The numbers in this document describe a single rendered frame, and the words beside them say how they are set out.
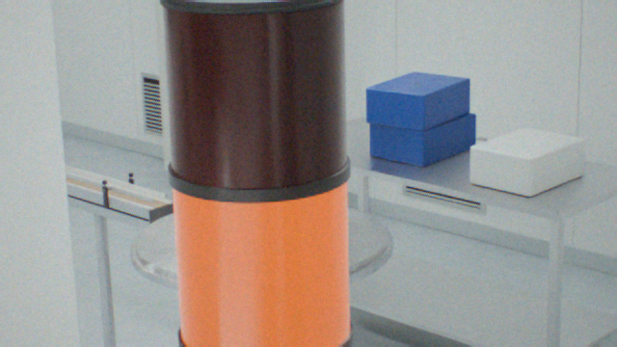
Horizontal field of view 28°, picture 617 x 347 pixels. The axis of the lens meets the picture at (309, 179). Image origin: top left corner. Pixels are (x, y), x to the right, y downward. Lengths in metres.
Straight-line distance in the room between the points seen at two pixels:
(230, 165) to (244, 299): 0.04
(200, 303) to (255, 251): 0.02
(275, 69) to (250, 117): 0.01
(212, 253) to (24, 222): 1.73
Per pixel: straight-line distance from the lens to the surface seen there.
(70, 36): 9.61
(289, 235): 0.33
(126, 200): 4.95
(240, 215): 0.33
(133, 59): 9.05
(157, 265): 4.22
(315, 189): 0.33
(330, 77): 0.33
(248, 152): 0.32
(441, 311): 5.56
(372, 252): 4.27
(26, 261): 2.08
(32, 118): 2.03
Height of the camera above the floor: 2.40
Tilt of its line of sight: 17 degrees down
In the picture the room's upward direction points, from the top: 1 degrees counter-clockwise
